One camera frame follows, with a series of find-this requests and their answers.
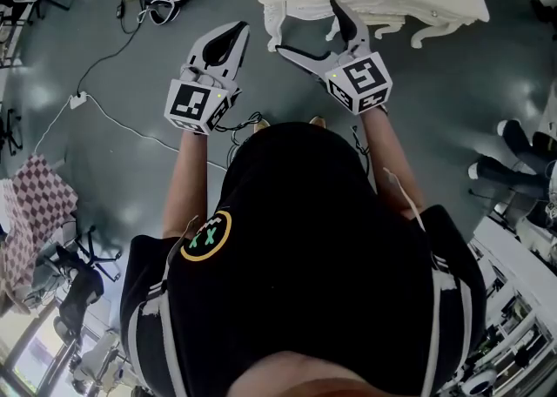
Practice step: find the person's left shoe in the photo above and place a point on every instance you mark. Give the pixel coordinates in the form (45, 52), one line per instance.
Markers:
(262, 124)

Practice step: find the person's right forearm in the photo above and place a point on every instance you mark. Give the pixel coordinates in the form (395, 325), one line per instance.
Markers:
(391, 156)

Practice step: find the person's black shirt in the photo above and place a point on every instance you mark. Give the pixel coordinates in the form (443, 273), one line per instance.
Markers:
(304, 256)

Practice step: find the person's right shoe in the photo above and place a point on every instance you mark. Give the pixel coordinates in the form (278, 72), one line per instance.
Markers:
(318, 121)

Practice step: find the black office chair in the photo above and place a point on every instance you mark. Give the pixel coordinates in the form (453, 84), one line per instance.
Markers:
(82, 286)

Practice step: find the white power strip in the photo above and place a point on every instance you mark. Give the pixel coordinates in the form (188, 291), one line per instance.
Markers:
(78, 100)

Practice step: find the white storage rack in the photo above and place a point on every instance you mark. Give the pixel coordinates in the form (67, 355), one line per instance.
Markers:
(518, 299)

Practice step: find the checkered cloth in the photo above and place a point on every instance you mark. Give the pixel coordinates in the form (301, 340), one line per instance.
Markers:
(35, 208)

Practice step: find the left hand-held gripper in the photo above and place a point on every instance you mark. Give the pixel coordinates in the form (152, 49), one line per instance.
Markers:
(187, 101)

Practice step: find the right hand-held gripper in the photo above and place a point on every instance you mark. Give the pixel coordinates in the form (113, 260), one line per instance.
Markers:
(363, 82)

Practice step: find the person's shoe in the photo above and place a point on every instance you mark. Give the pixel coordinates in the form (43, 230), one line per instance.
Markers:
(318, 121)
(262, 124)

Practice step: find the person's left forearm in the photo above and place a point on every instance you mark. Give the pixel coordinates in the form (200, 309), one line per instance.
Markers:
(187, 182)

